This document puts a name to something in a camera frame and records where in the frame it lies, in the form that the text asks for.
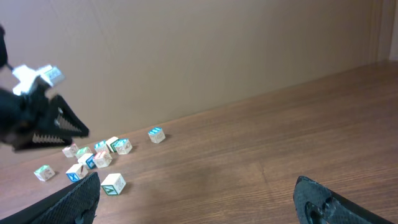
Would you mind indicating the green sided wooden block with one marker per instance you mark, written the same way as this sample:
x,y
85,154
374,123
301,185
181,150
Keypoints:
x,y
113,184

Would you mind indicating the plain top wooden block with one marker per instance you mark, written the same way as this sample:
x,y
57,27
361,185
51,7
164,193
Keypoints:
x,y
111,142

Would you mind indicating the blue lone wooden block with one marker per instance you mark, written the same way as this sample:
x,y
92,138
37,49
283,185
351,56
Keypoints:
x,y
156,135

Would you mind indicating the red Y wooden block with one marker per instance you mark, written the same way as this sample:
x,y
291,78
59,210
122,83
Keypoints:
x,y
70,151

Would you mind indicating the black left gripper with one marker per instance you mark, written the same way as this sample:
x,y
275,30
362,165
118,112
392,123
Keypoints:
x,y
20,117

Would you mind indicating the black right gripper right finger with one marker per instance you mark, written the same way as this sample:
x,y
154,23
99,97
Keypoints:
x,y
316,204

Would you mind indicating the green N wooden block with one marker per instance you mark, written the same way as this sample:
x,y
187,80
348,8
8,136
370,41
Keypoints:
x,y
44,173

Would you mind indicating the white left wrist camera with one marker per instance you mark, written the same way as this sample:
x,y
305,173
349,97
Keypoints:
x,y
51,76

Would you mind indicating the blue sided white block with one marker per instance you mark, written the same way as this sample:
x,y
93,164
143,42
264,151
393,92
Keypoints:
x,y
87,161

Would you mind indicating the blue X wooden block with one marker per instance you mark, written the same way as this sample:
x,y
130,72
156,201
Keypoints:
x,y
76,172

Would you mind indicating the blue L wooden block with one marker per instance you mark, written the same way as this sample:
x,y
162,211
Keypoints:
x,y
101,147

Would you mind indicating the green Z wooden block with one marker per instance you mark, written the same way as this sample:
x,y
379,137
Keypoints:
x,y
82,151

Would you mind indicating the blue D wooden block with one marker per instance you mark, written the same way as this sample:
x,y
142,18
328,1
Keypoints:
x,y
123,146

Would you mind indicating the red I wooden block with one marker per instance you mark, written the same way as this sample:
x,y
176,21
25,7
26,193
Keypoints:
x,y
102,159

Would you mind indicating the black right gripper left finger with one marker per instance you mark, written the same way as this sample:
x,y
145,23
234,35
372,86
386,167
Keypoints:
x,y
74,204

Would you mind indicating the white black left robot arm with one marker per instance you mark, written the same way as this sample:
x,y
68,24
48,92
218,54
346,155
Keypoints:
x,y
42,125

